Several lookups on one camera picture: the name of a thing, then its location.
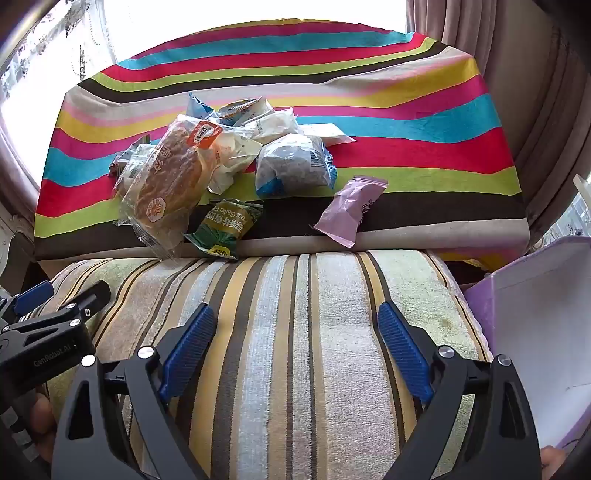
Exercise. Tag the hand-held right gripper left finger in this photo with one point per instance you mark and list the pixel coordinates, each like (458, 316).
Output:
(189, 350)

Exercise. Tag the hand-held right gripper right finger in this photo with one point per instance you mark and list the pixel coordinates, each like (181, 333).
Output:
(406, 355)

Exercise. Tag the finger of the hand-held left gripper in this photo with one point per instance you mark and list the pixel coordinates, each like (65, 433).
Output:
(32, 295)
(87, 300)

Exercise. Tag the purple cardboard box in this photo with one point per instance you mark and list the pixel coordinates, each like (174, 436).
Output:
(531, 323)

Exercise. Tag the green snack packet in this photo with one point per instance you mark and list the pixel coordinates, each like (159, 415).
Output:
(221, 226)

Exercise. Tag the clear snack packet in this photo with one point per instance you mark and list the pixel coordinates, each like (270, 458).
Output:
(131, 161)

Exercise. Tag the bread packet with orange label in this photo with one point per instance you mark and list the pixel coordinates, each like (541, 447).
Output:
(171, 175)

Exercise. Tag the pink snack packet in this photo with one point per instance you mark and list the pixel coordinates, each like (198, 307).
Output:
(346, 207)

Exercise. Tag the blue white cake packet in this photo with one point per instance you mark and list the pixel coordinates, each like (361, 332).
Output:
(291, 166)

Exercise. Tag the white snack packet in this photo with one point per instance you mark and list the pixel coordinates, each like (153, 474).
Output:
(277, 124)

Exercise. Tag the grey blue snack packet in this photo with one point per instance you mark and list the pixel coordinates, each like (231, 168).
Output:
(240, 110)

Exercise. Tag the person's left hand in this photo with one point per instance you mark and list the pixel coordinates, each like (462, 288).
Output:
(41, 415)

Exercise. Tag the embroidered lace curtain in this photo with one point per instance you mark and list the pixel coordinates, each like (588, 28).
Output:
(568, 226)

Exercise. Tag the colourful striped cloth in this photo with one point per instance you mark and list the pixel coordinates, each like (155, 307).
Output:
(415, 138)

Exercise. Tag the cream board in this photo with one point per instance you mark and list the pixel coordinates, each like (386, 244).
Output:
(582, 187)

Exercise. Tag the sheer floral curtain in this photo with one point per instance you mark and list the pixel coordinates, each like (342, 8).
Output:
(78, 46)

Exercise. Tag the beige curtain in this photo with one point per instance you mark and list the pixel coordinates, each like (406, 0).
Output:
(531, 92)

